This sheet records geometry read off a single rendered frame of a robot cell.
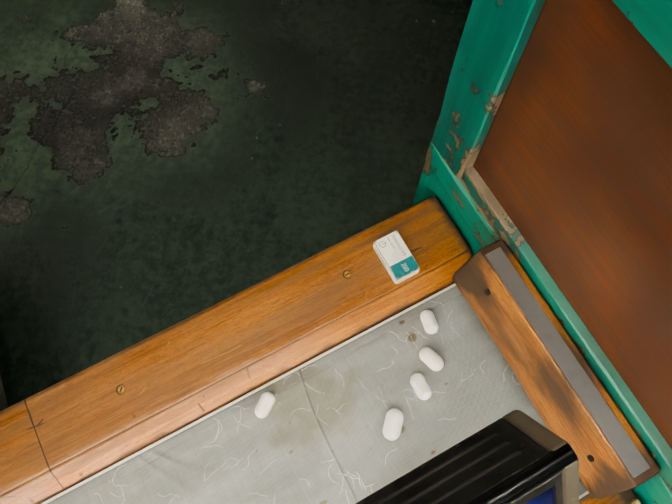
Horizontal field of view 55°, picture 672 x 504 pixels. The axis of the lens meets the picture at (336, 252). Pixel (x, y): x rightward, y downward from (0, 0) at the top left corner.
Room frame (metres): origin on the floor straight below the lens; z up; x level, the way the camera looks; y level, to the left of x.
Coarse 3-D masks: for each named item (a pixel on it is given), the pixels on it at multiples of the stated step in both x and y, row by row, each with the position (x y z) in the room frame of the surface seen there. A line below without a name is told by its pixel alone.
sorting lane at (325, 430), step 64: (448, 320) 0.23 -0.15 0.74; (320, 384) 0.14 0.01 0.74; (384, 384) 0.14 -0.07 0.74; (448, 384) 0.15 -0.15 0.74; (512, 384) 0.15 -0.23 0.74; (192, 448) 0.06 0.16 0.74; (256, 448) 0.06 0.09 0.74; (320, 448) 0.06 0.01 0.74; (384, 448) 0.07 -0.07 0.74; (448, 448) 0.07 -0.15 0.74
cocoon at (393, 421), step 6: (390, 414) 0.10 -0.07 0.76; (396, 414) 0.10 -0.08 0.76; (402, 414) 0.11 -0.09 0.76; (390, 420) 0.10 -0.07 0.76; (396, 420) 0.10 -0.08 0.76; (402, 420) 0.10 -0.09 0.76; (384, 426) 0.09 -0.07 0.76; (390, 426) 0.09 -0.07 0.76; (396, 426) 0.09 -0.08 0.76; (384, 432) 0.08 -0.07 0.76; (390, 432) 0.08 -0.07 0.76; (396, 432) 0.08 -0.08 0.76; (390, 438) 0.08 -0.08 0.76; (396, 438) 0.08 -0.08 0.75
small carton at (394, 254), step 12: (384, 240) 0.32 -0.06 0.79; (396, 240) 0.32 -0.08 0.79; (384, 252) 0.31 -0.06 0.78; (396, 252) 0.31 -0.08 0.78; (408, 252) 0.31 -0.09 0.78; (384, 264) 0.29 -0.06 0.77; (396, 264) 0.29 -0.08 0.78; (408, 264) 0.29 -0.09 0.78; (396, 276) 0.27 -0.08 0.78; (408, 276) 0.28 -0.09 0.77
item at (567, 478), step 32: (512, 416) 0.07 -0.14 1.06; (480, 448) 0.04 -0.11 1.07; (512, 448) 0.04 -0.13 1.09; (544, 448) 0.04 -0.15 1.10; (416, 480) 0.02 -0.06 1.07; (448, 480) 0.02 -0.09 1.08; (480, 480) 0.02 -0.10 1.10; (512, 480) 0.02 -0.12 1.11; (544, 480) 0.02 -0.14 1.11; (576, 480) 0.02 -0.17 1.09
